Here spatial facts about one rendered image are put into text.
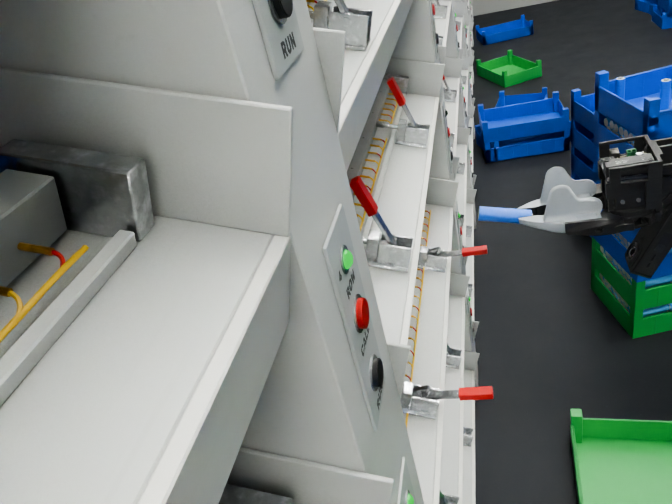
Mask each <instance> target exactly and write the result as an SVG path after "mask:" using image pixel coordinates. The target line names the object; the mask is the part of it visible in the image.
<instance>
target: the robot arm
mask: <svg viewBox="0 0 672 504"><path fill-rule="evenodd" d="M628 141H634V149H628V150H626V153H624V154H620V152H619V150H618V148H612V149H610V147H609V145H610V144H616V143H622V142H628ZM598 177H599V179H600V180H601V183H599V184H595V182H593V181H592V180H589V179H583V180H574V179H572V178H571V177H570V176H569V174H568V173H567V172H566V170H565V169H564V168H562V167H553V168H551V169H549V170H548V171H547V173H546V175H545V180H544V185H543V190H542V194H541V198H540V199H538V200H534V201H532V202H529V203H527V204H525V205H523V206H521V207H519V208H518V209H527V210H532V214H533V215H532V216H526V217H519V218H518V219H519V223H520V224H523V225H526V226H530V227H533V228H537V229H542V230H546V231H551V232H557V233H566V234H567V235H586V236H603V235H611V234H616V233H620V232H624V231H634V230H635V229H637V228H640V230H639V232H638V233H637V235H636V236H635V238H634V240H633V241H632V243H631V244H630V245H629V247H628V249H627V251H626V252H625V259H626V262H627V265H628V268H629V271H630V273H632V274H635V275H639V276H642V277H645V278H651V277H652V276H653V274H654V273H655V271H656V270H657V269H658V267H659V266H660V264H661V263H662V261H663V260H664V258H665V257H666V255H667V254H668V252H669V251H670V249H671V248H672V137H670V138H663V139H657V140H650V138H649V136H648V135H641V136H635V137H629V138H623V139H617V140H611V141H604V142H599V161H598ZM602 209H604V210H603V211H602ZM601 211H602V212H601Z"/></svg>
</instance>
